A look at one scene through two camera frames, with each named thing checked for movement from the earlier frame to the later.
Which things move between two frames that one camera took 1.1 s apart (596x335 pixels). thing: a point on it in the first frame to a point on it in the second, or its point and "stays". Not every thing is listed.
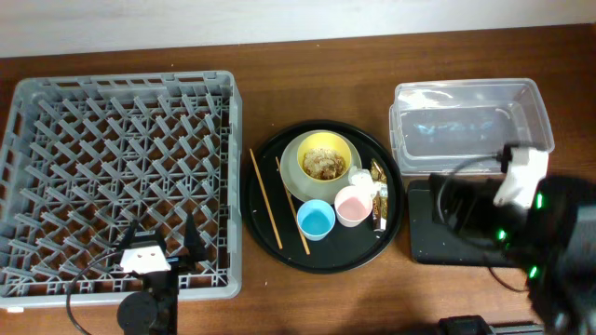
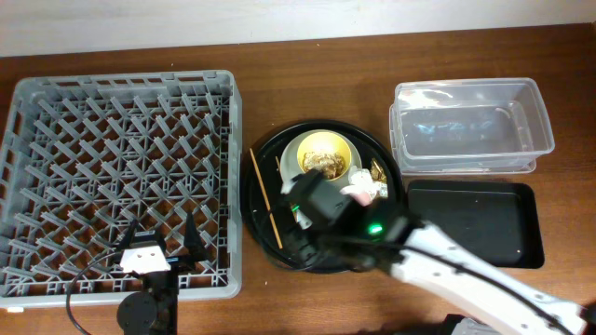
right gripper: x=459 y=205 to x=304 y=184
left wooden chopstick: x=264 y=196 stays
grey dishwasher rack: x=82 y=156 stays
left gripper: x=174 y=266 stays
